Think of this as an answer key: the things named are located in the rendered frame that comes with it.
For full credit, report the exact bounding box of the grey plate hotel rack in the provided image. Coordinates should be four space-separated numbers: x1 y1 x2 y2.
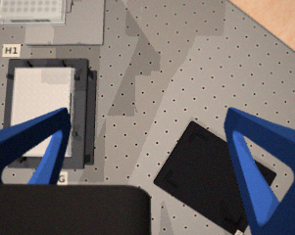
25 0 105 46

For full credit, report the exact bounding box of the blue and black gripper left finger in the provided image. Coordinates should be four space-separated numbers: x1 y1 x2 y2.
0 108 72 184

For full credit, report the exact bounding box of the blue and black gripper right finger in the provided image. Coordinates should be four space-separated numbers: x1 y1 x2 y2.
223 108 295 235

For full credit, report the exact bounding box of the grey flat base plate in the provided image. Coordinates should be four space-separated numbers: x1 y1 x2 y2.
0 0 295 235

